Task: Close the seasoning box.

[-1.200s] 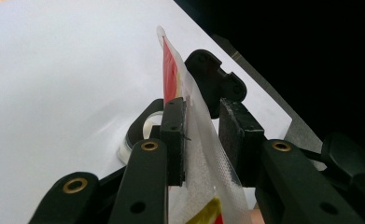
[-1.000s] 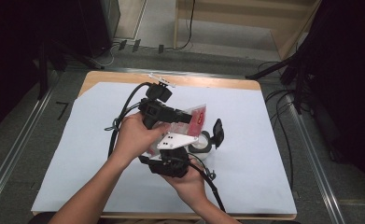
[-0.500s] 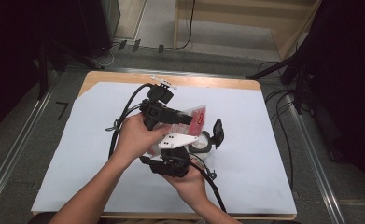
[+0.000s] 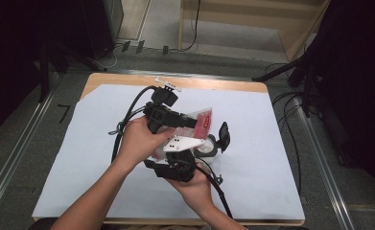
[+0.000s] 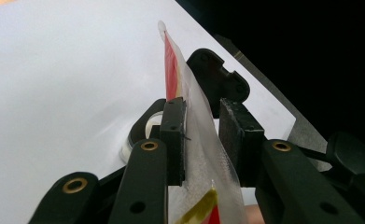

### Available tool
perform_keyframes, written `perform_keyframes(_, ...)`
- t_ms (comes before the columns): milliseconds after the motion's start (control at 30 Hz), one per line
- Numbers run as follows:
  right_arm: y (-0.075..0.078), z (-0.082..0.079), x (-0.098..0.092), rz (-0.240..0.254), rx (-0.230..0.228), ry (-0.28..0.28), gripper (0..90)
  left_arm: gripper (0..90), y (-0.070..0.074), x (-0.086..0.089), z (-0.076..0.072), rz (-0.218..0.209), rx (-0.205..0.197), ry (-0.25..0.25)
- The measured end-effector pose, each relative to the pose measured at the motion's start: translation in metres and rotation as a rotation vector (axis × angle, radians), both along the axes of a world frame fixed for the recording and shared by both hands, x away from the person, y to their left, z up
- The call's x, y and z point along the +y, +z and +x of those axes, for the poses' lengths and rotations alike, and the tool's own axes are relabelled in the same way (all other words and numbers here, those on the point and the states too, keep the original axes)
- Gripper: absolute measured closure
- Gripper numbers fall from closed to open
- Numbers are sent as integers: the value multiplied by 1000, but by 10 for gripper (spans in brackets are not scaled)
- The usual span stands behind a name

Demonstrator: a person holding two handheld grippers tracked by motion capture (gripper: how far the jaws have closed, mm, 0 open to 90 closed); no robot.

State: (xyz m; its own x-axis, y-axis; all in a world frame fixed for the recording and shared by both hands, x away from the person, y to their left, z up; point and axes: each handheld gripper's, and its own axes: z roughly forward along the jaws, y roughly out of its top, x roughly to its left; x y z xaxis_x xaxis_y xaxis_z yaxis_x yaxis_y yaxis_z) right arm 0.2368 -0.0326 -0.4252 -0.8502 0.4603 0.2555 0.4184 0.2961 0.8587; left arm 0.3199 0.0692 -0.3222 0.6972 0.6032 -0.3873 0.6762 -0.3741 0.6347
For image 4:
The black stand with legs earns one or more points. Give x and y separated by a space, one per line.
47 64

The black cabinet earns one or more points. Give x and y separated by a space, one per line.
102 25

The person's right hand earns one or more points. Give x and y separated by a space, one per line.
194 191

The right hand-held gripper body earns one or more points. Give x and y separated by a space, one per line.
182 166

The metal floor rail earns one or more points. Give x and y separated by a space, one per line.
15 153
325 166

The white paper sheet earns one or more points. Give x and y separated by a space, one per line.
255 175

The person's left hand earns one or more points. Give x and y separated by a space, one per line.
138 142

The red and white refill pouch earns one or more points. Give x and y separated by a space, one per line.
204 123

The black tripod stand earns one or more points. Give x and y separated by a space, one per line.
305 73

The light wooden frame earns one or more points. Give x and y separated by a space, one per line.
290 38

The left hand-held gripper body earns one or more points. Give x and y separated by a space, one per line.
159 115

